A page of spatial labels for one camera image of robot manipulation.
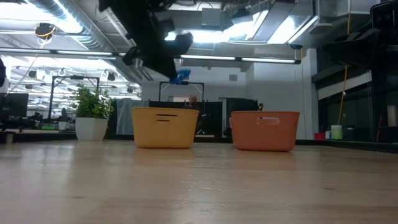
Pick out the grey cloth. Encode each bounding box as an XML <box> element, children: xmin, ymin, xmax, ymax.
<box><xmin>116</xmin><ymin>98</ymin><xmax>149</xmax><ymax>136</ymax></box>

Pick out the black stand frame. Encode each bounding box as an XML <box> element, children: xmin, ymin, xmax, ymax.
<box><xmin>159</xmin><ymin>81</ymin><xmax>205</xmax><ymax>103</ymax></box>

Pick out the blue spring keychain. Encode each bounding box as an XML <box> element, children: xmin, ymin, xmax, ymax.
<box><xmin>169</xmin><ymin>68</ymin><xmax>192</xmax><ymax>85</ymax></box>

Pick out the black computer monitor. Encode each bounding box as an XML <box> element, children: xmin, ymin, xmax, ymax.
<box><xmin>0</xmin><ymin>93</ymin><xmax>30</xmax><ymax>118</ymax></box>

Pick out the white plant pot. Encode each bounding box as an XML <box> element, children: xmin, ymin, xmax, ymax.
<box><xmin>75</xmin><ymin>117</ymin><xmax>109</xmax><ymax>141</ymax></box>

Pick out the person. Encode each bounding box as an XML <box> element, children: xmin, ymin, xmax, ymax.
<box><xmin>185</xmin><ymin>94</ymin><xmax>203</xmax><ymax>131</ymax></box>

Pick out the yellow plastic bin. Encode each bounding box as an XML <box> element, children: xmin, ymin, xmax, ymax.
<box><xmin>131</xmin><ymin>106</ymin><xmax>200</xmax><ymax>149</ymax></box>

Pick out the orange plastic bin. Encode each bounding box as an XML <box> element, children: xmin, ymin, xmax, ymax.
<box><xmin>229</xmin><ymin>110</ymin><xmax>301</xmax><ymax>152</ymax></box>

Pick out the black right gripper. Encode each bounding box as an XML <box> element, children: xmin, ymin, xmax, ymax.
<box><xmin>322</xmin><ymin>28</ymin><xmax>398</xmax><ymax>71</ymax></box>

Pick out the black partition panel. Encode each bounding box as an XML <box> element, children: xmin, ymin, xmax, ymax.
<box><xmin>148</xmin><ymin>98</ymin><xmax>259</xmax><ymax>138</ymax></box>

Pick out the yellow cord reel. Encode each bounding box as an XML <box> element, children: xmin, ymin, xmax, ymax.
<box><xmin>34</xmin><ymin>22</ymin><xmax>57</xmax><ymax>41</ymax></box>

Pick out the yellow hanging cable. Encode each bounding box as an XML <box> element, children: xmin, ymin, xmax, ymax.
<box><xmin>336</xmin><ymin>0</ymin><xmax>353</xmax><ymax>126</ymax></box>

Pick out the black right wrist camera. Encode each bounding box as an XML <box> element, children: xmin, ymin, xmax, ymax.
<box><xmin>369</xmin><ymin>1</ymin><xmax>398</xmax><ymax>31</ymax></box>

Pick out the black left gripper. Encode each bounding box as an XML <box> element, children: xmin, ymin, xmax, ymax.
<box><xmin>116</xmin><ymin>12</ymin><xmax>193</xmax><ymax>79</ymax></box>

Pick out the long ceiling light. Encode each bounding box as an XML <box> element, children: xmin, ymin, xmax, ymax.
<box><xmin>0</xmin><ymin>48</ymin><xmax>302</xmax><ymax>65</ymax></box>

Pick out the green leafy plant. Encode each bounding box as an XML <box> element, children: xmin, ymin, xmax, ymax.
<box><xmin>72</xmin><ymin>83</ymin><xmax>114</xmax><ymax>119</ymax></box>

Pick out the green cup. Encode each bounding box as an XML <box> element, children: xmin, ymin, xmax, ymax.
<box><xmin>330</xmin><ymin>124</ymin><xmax>344</xmax><ymax>141</ymax></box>

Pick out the black aluminium table frame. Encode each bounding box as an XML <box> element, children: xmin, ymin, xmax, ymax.
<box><xmin>0</xmin><ymin>129</ymin><xmax>398</xmax><ymax>154</ymax></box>

